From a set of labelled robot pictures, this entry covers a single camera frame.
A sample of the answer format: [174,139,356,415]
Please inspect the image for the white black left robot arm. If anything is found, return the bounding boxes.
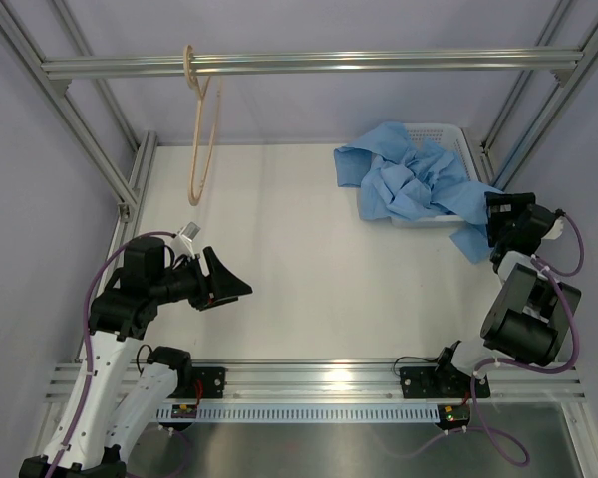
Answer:
[19,231,252,477]

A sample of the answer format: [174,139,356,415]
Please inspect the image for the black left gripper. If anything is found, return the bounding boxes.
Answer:
[151,247,252,311]

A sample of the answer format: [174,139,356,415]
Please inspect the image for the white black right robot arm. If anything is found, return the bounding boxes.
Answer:
[431,192,581,396]

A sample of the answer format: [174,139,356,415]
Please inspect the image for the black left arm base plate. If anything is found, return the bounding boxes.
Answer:
[170,366,226,399]

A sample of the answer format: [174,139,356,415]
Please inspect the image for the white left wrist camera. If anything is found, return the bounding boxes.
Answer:
[170,222,200,258]

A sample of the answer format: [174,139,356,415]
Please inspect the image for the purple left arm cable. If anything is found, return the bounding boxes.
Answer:
[42,229,175,478]

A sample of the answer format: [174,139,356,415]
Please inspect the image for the blue button-up shirt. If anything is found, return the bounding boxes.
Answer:
[333,121,495,264]

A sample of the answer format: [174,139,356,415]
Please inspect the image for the aluminium frame strut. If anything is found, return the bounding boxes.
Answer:
[0,1,142,223]
[475,1,598,189]

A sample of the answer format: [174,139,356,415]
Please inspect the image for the aluminium top crossbar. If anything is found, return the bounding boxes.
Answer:
[42,47,584,80]

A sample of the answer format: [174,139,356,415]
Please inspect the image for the white perforated plastic basket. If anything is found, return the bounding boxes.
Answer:
[391,123,480,228]

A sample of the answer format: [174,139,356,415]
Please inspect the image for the aluminium left frame strut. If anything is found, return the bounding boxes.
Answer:
[0,1,142,223]

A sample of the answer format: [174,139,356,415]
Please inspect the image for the aluminium front rail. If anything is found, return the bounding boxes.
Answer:
[44,361,587,403]

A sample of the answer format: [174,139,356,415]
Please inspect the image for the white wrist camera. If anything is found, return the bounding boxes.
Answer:
[542,209,565,241]
[170,222,200,258]

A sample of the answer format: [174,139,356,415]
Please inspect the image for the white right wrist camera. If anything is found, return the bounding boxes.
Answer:
[542,209,565,241]

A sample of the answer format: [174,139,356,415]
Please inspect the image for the white slotted cable duct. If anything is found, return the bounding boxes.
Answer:
[153,403,440,423]

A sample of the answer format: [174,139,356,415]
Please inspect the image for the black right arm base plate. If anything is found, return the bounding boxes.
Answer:
[399,365,471,399]

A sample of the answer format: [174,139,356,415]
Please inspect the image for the aluminium right frame strut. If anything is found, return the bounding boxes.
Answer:
[475,1,598,189]

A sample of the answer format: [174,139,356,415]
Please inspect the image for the beige wooden clothes hanger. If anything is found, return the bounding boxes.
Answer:
[183,44,223,207]

